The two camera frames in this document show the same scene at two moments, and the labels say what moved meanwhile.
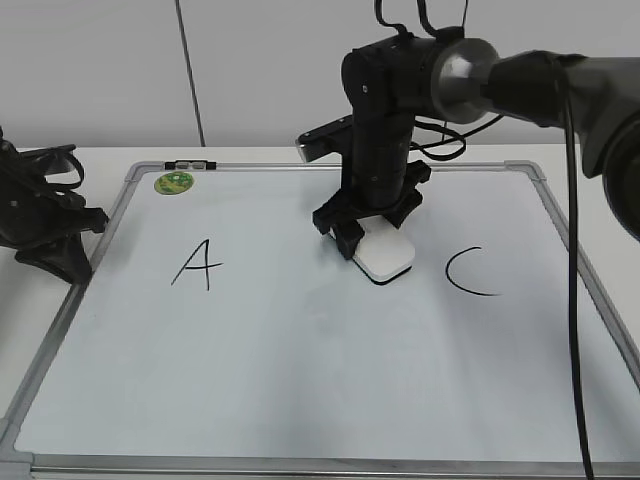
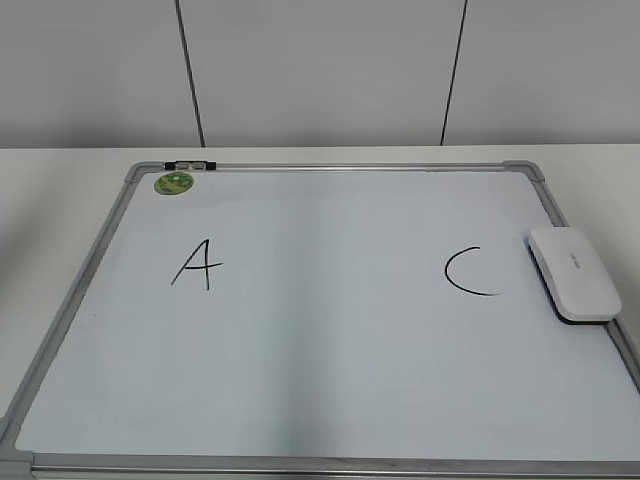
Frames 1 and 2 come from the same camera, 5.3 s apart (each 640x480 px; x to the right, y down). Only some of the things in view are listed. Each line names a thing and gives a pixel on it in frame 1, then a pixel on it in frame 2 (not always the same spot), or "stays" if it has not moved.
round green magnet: (173, 183) stays
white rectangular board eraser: (385, 252) -> (572, 275)
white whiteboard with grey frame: (217, 337) stays
